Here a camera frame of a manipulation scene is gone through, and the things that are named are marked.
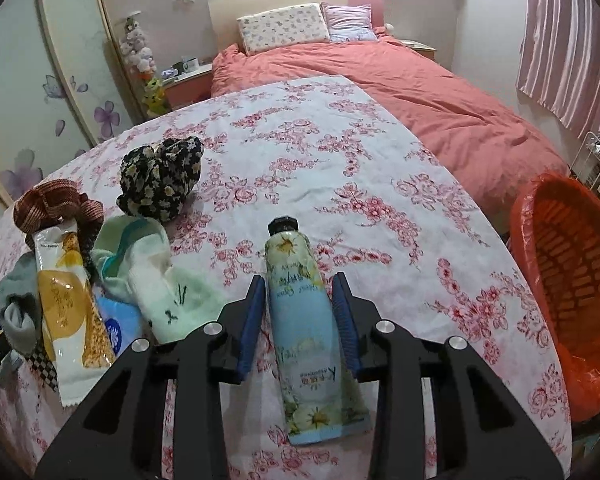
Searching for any black and white checkered band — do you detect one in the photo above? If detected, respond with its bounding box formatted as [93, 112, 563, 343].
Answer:
[27, 344, 61, 392]

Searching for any white and yellow sachet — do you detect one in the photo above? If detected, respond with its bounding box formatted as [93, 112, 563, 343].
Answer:
[32, 226, 117, 408]

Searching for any black floral scrunchie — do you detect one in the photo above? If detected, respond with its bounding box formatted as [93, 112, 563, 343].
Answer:
[117, 135, 206, 223]

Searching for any pale blue hand cream tube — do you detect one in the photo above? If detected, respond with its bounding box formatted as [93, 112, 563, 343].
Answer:
[264, 216, 373, 447]

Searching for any pink striped pillow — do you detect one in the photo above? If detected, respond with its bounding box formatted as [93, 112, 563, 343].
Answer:
[321, 2, 378, 43]

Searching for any pink striped curtain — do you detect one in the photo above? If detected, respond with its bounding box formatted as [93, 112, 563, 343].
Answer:
[516, 0, 600, 141]

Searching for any grey sock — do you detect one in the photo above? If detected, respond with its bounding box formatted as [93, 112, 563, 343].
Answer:
[0, 252, 46, 356]

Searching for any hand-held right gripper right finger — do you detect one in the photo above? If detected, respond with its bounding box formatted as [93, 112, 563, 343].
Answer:
[330, 271, 566, 480]

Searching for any wooden nightstand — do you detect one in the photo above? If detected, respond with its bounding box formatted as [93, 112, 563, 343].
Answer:
[397, 38, 437, 63]

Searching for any white wire rack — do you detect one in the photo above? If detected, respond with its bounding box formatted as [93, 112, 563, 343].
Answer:
[570, 130, 600, 211]

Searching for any pink nightstand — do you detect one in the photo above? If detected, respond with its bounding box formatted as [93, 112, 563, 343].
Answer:
[161, 62, 215, 111]

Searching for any brown striped scrunchie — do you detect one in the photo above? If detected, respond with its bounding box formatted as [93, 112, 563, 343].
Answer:
[13, 183, 105, 248]

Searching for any light green sock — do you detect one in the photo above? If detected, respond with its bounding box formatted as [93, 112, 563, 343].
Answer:
[91, 215, 171, 303]
[127, 255, 228, 346]

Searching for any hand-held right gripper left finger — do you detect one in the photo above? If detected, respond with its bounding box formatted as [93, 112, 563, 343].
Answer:
[34, 275, 268, 480]

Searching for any blue tissue packet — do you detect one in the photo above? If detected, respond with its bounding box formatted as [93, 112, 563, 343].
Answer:
[94, 296, 146, 358]

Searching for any floral print pillow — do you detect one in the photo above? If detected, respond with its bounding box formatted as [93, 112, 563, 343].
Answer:
[236, 3, 332, 57]

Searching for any column of plush toys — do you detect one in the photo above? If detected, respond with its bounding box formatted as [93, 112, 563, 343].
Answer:
[119, 15, 170, 117]

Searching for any floral sliding wardrobe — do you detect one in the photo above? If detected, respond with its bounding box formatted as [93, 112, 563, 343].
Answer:
[0, 0, 146, 211]

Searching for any pink duvet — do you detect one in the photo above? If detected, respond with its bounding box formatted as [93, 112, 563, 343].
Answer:
[211, 35, 571, 231]

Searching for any pink floral bed sheet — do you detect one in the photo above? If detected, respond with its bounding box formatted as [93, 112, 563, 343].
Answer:
[0, 75, 573, 480]

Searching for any orange plastic basket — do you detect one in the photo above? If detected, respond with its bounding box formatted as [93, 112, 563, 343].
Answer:
[509, 172, 600, 423]

